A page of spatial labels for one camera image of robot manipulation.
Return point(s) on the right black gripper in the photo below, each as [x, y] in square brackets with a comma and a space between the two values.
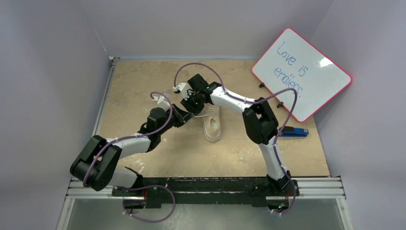
[190, 103]

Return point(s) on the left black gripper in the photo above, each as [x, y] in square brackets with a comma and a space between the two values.
[182, 117]

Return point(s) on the beige sneaker shoe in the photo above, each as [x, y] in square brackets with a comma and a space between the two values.
[211, 123]

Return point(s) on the white shoelace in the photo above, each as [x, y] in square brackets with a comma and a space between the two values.
[200, 116]

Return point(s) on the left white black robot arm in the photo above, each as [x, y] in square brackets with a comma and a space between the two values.
[96, 165]

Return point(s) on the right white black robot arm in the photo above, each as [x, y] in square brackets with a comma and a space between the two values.
[260, 122]

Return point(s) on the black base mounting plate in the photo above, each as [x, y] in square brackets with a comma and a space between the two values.
[254, 191]

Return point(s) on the pink framed whiteboard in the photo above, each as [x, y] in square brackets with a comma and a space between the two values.
[294, 63]

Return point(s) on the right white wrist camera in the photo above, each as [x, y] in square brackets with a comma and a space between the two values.
[181, 88]

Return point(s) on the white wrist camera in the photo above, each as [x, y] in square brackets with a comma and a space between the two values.
[163, 101]
[181, 88]

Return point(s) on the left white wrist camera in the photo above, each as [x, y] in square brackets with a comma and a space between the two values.
[163, 101]

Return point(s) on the aluminium frame rail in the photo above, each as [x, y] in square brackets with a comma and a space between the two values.
[315, 187]

